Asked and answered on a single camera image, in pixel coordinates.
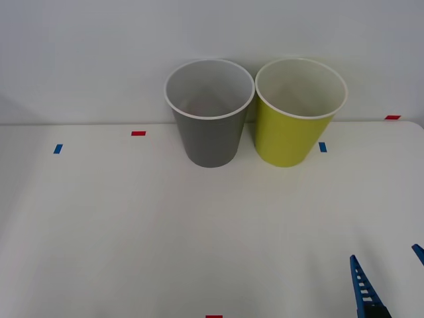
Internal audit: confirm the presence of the grey plastic waste bin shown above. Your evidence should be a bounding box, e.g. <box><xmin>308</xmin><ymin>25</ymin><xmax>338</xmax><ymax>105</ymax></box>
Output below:
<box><xmin>163</xmin><ymin>58</ymin><xmax>256</xmax><ymax>169</ymax></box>

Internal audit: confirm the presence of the yellow-green plastic waste bin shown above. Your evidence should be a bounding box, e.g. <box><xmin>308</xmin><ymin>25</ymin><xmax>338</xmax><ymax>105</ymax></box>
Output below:
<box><xmin>254</xmin><ymin>57</ymin><xmax>348</xmax><ymax>168</ymax></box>

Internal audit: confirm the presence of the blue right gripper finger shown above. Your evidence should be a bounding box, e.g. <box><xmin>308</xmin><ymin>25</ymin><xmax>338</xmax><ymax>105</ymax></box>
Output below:
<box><xmin>350</xmin><ymin>254</ymin><xmax>393</xmax><ymax>318</ymax></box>
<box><xmin>411</xmin><ymin>244</ymin><xmax>424</xmax><ymax>267</ymax></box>

